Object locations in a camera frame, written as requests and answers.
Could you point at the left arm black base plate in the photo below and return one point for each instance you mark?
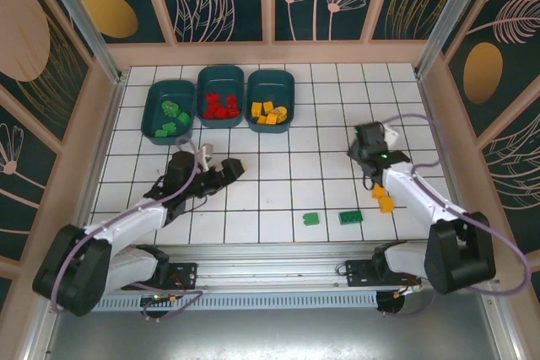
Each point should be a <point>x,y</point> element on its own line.
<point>181,273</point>

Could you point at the long green lego brick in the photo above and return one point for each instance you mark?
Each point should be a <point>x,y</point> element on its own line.
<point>351,217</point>

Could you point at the small controller circuit board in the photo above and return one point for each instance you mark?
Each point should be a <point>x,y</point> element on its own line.
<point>158,299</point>

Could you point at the teal plastic bin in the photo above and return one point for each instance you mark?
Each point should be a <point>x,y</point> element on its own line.
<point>220,82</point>
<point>169,92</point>
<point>270,86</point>

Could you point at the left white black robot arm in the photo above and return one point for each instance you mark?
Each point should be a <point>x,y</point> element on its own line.
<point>126,225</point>

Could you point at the aluminium frame post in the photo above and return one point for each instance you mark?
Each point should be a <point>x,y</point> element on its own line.
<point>451,18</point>
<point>90,27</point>

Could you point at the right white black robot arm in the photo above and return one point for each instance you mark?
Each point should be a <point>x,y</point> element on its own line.
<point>413,191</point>

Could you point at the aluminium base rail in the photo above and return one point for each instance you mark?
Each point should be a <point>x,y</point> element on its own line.
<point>274,265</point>

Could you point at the yellow lego gear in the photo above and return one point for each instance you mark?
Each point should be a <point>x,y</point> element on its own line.
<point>278,114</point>

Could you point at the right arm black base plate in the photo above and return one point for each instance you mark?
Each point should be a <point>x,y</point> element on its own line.
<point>358,273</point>

